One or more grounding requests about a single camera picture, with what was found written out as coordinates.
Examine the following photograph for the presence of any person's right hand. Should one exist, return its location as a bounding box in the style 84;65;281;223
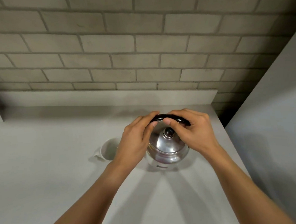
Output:
162;106;222;162

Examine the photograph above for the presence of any person's left hand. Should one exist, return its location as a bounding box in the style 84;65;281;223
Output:
110;111;163;169

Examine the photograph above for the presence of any steel kettle with black handle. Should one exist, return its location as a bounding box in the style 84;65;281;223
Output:
143;113;193;166

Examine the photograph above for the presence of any person's left forearm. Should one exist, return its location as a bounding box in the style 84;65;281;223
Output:
36;159;142;224

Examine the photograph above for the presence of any person's right forearm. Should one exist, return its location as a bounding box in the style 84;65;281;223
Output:
202;143;296;224

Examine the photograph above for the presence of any steel kettle lid black knob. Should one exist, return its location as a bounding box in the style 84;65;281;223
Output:
148;119;187;156

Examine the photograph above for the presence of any white cup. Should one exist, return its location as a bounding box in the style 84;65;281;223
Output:
92;137;123;162

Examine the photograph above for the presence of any white cabinet side panel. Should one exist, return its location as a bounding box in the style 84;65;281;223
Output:
219;25;296;224

